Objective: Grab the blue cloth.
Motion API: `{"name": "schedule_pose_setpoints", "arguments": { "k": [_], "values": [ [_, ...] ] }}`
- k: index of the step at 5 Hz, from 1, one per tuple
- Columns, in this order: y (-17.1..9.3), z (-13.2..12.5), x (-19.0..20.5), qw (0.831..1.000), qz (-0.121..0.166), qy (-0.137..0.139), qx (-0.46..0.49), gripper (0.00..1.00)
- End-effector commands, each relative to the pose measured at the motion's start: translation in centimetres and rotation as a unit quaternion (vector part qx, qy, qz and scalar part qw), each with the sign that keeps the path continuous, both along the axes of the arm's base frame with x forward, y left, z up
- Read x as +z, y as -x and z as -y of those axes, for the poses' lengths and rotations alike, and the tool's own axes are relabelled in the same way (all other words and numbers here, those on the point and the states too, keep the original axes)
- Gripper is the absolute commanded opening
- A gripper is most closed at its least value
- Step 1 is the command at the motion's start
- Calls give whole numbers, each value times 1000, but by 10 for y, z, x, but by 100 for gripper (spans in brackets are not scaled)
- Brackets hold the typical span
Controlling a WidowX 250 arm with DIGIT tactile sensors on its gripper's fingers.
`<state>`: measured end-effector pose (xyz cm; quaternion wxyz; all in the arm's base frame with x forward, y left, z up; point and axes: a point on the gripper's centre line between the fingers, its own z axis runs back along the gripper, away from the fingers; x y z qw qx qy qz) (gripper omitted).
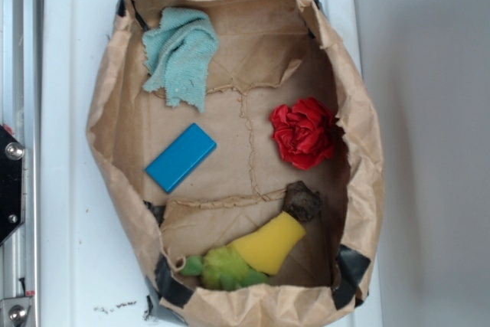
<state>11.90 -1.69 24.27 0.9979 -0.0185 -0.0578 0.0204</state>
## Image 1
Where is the green plush toy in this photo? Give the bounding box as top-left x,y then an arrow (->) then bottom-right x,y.
179,246 -> 270,292

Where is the aluminium frame rail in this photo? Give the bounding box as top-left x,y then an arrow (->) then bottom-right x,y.
1,0 -> 43,326

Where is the brown paper bag bin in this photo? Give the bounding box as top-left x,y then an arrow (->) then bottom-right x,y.
87,0 -> 385,326

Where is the dark brown lump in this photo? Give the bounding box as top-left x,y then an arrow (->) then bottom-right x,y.
283,181 -> 322,223

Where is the light blue cloth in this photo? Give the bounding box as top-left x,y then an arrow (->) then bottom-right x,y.
142,7 -> 219,113

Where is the yellow sponge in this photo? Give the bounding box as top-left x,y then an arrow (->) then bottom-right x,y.
229,211 -> 306,276

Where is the blue rectangular block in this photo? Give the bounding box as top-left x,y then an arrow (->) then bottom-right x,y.
145,123 -> 217,193

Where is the red crumpled cloth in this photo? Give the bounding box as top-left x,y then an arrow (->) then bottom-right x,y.
269,97 -> 335,170

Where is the black metal bracket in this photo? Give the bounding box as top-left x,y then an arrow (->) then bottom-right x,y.
0,125 -> 25,245

